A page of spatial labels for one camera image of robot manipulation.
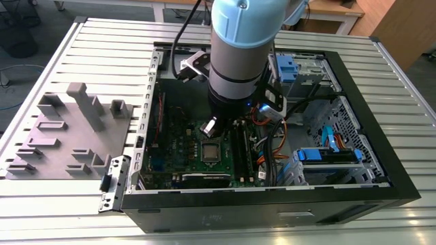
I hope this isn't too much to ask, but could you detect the silver hinged slot bracket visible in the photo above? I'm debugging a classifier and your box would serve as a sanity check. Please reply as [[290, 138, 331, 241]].
[[98, 154, 134, 213]]

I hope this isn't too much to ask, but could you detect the metal socket cover frame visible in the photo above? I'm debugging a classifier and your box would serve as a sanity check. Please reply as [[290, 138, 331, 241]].
[[200, 139, 224, 164]]

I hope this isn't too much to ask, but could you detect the thin black camera cable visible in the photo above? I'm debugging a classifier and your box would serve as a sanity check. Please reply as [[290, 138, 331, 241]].
[[271, 43, 283, 89], [171, 0, 204, 80]]

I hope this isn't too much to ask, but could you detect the grey power supply white label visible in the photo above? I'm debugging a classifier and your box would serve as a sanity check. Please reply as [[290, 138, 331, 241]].
[[159, 53, 214, 80]]

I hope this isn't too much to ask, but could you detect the green motherboard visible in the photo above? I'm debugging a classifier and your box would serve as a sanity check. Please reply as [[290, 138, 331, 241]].
[[142, 89, 266, 190]]

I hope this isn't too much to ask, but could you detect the flat blue data wire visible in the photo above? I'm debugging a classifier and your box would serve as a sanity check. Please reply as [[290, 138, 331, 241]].
[[322, 126, 338, 154]]

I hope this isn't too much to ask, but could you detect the black RAM slot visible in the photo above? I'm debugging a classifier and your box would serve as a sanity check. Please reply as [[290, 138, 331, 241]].
[[232, 119, 248, 182], [240, 119, 258, 182]]

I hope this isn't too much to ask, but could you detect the blue plastic drive latch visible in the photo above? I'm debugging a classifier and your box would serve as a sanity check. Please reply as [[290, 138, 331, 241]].
[[276, 55, 300, 84]]

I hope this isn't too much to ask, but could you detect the thick black cable bundle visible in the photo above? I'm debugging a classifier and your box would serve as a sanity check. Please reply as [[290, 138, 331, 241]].
[[266, 95, 342, 188]]

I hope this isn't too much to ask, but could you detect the grey plastic parts rack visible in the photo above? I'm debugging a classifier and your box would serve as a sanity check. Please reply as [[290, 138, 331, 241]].
[[6, 82, 138, 181]]

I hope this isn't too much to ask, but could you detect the wooden cabinet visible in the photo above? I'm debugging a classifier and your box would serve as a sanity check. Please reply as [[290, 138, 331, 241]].
[[370, 0, 436, 72]]

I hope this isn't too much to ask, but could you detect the blue plastic drive bracket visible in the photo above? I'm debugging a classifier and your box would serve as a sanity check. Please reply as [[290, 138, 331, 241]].
[[278, 155, 303, 187]]

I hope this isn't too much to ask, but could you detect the CPU socket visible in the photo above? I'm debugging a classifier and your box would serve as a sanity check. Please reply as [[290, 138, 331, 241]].
[[199, 139, 226, 165]]

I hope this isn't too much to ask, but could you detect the hard disk in blue carrier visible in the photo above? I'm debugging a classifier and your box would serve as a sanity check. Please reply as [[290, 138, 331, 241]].
[[294, 149, 362, 164]]

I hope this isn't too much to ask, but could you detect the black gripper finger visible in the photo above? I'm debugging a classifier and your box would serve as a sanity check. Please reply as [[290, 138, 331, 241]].
[[199, 116, 219, 138]]

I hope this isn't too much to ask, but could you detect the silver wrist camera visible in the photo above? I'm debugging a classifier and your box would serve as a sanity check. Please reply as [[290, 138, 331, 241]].
[[258, 88, 288, 118]]

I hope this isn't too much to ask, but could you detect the CPU with silver top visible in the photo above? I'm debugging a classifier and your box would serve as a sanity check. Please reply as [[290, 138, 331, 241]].
[[203, 145, 220, 160]]

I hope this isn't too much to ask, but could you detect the orange red yellow wire bundle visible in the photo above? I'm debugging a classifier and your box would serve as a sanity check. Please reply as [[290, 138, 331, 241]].
[[251, 107, 291, 166]]

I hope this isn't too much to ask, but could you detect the black open PC case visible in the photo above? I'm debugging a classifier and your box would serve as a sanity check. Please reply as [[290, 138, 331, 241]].
[[98, 40, 423, 233]]

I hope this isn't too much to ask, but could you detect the black graphics card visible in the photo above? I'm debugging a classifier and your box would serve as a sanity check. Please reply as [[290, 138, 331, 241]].
[[180, 173, 234, 190]]

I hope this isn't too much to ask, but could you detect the blue network cable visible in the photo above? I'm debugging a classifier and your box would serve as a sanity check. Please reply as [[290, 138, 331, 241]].
[[0, 64, 46, 111]]

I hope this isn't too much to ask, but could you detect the wooden desk white frame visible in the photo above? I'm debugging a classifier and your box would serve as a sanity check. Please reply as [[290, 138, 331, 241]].
[[296, 0, 366, 35]]

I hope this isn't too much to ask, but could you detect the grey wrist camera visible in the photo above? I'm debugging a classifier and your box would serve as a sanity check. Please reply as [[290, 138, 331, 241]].
[[179, 50, 211, 83]]

